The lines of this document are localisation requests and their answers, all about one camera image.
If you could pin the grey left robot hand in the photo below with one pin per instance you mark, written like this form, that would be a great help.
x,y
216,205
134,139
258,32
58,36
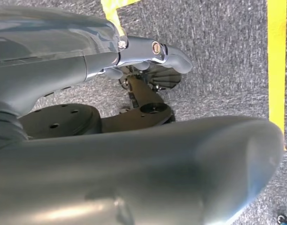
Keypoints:
x,y
40,46

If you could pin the black robot foot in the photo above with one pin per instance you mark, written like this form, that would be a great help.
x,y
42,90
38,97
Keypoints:
x,y
63,121

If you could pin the yellow floor tape strip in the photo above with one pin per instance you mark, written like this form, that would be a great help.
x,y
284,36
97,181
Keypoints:
x,y
110,9
277,62

